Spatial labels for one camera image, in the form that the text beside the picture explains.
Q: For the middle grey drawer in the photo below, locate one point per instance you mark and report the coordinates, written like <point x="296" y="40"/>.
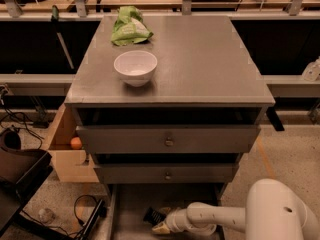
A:
<point x="166" y="173"/>

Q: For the orange ball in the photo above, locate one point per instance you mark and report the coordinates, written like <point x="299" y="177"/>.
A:
<point x="76" y="143"/>

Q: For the black power strip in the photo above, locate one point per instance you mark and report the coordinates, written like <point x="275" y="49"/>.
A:
<point x="99" y="211"/>

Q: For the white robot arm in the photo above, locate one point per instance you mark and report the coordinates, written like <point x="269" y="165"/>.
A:
<point x="272" y="212"/>

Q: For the blue rxbar wrapper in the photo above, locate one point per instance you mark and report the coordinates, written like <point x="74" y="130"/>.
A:
<point x="153" y="216"/>

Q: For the grey drawer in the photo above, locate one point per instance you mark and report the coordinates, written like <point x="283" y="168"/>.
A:
<point x="146" y="140"/>
<point x="131" y="202"/>
<point x="166" y="173"/>

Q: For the green handled tool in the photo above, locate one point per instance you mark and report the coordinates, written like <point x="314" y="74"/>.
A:
<point x="55" y="21"/>

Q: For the black bin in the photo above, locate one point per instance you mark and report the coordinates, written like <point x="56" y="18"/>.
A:
<point x="21" y="170"/>

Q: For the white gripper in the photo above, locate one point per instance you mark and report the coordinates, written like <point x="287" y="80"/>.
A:
<point x="172" y="221"/>

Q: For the bottom grey drawer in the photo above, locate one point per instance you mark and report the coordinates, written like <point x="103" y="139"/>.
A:
<point x="131" y="202"/>

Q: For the white bowl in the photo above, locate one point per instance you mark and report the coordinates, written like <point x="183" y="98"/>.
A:
<point x="136" y="68"/>

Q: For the top grey drawer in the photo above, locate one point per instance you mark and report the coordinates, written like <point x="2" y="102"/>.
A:
<point x="146" y="140"/>

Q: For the grey drawer cabinet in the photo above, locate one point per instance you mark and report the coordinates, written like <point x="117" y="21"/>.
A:
<point x="204" y="78"/>

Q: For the green snack bag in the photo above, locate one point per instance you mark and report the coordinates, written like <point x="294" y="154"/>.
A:
<point x="129" y="27"/>

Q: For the light wooden box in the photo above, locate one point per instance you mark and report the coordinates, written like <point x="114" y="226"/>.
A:
<point x="70" y="165"/>

